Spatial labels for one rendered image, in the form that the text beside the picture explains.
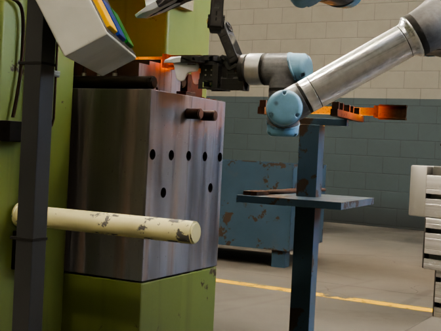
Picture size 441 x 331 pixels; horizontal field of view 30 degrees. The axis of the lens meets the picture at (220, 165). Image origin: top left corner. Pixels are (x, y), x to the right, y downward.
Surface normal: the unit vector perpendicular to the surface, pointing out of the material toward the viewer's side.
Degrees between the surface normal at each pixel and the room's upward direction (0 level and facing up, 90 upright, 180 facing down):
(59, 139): 90
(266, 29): 90
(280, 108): 90
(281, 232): 90
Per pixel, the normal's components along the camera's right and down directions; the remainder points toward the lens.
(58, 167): 0.89, 0.05
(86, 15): -0.04, 0.01
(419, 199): -0.70, -0.03
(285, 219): -0.40, 0.00
